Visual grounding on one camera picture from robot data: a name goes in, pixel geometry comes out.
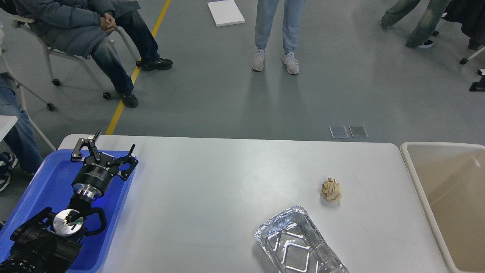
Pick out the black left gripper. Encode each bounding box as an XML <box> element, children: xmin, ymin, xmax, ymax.
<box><xmin>71</xmin><ymin>130</ymin><xmax>139</xmax><ymax>199</ymax></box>

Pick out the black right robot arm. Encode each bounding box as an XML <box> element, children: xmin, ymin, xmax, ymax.
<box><xmin>468</xmin><ymin>75</ymin><xmax>485</xmax><ymax>92</ymax></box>

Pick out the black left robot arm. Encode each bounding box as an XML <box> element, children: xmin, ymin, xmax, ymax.
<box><xmin>1</xmin><ymin>132</ymin><xmax>138</xmax><ymax>273</ymax></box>

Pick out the blue plastic tray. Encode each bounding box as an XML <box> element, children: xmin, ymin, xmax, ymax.
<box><xmin>0</xmin><ymin>150</ymin><xmax>133</xmax><ymax>273</ymax></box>

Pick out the person in blue jeans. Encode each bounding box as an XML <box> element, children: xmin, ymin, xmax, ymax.
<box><xmin>0</xmin><ymin>77</ymin><xmax>43</xmax><ymax>191</ymax></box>

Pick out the white side table corner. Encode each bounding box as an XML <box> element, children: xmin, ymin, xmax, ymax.
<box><xmin>0</xmin><ymin>115</ymin><xmax>18</xmax><ymax>141</ymax></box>

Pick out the seated person in grey jacket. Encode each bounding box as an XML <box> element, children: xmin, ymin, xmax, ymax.
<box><xmin>13</xmin><ymin>0</ymin><xmax>173</xmax><ymax>108</ymax></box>

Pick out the white wheeled chair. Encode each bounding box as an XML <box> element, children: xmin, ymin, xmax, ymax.
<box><xmin>8</xmin><ymin>15</ymin><xmax>142</xmax><ymax>100</ymax></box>

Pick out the white board on floor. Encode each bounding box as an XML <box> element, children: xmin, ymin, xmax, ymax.
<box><xmin>207</xmin><ymin>0</ymin><xmax>245</xmax><ymax>27</ymax></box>

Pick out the aluminium foil tray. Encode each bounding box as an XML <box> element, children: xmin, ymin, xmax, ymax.
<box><xmin>254</xmin><ymin>206</ymin><xmax>348</xmax><ymax>273</ymax></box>

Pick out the standing person in light jeans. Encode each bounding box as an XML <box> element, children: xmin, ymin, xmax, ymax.
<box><xmin>252</xmin><ymin>0</ymin><xmax>306</xmax><ymax>75</ymax></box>

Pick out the crumpled brown paper ball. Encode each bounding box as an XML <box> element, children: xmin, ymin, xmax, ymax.
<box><xmin>321</xmin><ymin>177</ymin><xmax>343</xmax><ymax>202</ymax></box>

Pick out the left floor plate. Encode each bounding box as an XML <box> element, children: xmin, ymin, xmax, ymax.
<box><xmin>329</xmin><ymin>126</ymin><xmax>349</xmax><ymax>139</ymax></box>

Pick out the floor plate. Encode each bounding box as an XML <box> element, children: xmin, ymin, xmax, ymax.
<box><xmin>329</xmin><ymin>126</ymin><xmax>349</xmax><ymax>139</ymax></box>
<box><xmin>349</xmin><ymin>126</ymin><xmax>369</xmax><ymax>138</ymax></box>

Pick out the right floor plate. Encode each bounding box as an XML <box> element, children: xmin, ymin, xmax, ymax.
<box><xmin>349</xmin><ymin>126</ymin><xmax>369</xmax><ymax>138</ymax></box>

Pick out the beige plastic bin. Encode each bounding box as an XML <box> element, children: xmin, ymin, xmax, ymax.
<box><xmin>401</xmin><ymin>142</ymin><xmax>485</xmax><ymax>273</ymax></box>

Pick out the person in green-grey trousers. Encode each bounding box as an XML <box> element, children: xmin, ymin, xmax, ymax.
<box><xmin>380</xmin><ymin>0</ymin><xmax>450</xmax><ymax>48</ymax></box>

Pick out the white chair leg at right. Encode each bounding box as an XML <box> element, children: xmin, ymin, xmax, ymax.
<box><xmin>457</xmin><ymin>46</ymin><xmax>485</xmax><ymax>76</ymax></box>

